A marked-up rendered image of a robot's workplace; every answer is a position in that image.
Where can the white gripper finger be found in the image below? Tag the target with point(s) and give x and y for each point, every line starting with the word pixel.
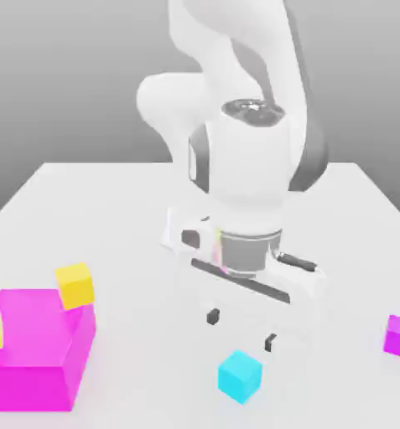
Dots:
pixel 270 342
pixel 213 316

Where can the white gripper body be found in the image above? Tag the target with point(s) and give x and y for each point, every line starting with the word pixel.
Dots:
pixel 253 301

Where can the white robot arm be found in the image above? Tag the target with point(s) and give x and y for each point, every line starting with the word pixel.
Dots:
pixel 250 174

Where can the small cyan cube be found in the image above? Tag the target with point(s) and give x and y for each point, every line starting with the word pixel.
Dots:
pixel 240 377

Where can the small orange cube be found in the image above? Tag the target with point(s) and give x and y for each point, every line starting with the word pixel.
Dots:
pixel 75 286

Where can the large magenta box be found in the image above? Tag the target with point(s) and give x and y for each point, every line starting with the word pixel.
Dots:
pixel 32 355

